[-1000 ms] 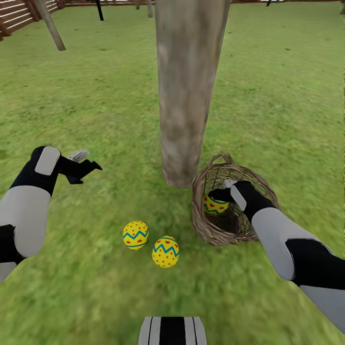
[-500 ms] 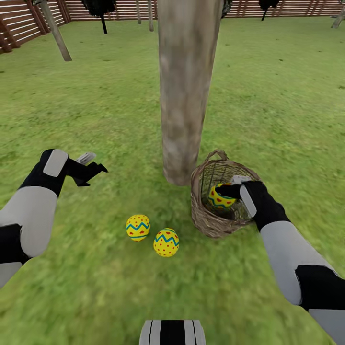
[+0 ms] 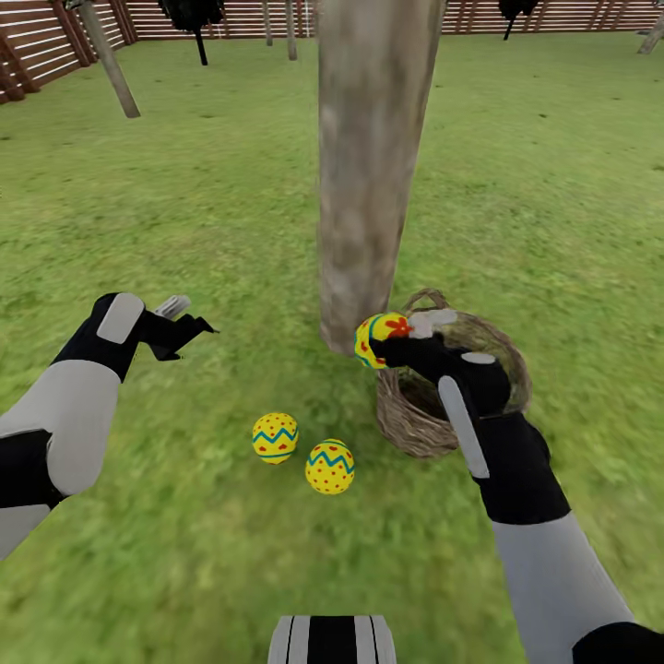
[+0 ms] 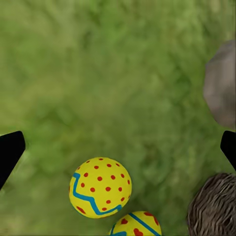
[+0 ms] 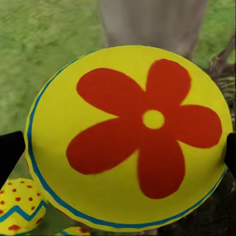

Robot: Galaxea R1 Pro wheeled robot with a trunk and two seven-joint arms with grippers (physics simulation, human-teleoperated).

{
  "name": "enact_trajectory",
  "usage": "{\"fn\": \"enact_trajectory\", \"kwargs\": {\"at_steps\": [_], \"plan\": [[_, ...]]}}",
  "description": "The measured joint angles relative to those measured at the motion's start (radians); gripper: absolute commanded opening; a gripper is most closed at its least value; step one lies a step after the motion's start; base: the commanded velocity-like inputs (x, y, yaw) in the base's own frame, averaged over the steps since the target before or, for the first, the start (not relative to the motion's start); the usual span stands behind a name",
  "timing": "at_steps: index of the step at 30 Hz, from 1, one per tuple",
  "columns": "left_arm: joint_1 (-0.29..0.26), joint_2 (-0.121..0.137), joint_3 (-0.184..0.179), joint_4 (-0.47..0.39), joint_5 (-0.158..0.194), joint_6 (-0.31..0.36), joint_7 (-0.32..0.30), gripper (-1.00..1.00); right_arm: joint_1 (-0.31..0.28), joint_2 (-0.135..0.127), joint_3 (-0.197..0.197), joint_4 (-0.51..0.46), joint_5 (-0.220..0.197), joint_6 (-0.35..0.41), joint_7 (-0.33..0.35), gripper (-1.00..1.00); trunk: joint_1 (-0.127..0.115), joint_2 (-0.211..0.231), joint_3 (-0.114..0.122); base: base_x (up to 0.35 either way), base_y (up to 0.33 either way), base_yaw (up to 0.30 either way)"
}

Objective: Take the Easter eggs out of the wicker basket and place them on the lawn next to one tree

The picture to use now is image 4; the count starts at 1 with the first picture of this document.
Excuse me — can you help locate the wicker basket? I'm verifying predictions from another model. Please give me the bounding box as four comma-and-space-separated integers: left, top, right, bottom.
186, 172, 236, 236

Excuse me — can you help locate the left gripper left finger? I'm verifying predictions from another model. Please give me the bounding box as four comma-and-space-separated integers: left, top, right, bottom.
0, 131, 26, 190

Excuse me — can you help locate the easter egg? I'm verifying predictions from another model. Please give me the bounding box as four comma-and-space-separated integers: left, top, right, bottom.
69, 157, 132, 218
108, 211, 162, 236

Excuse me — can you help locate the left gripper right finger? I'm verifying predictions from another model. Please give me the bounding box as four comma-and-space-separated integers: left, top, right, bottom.
220, 131, 236, 170

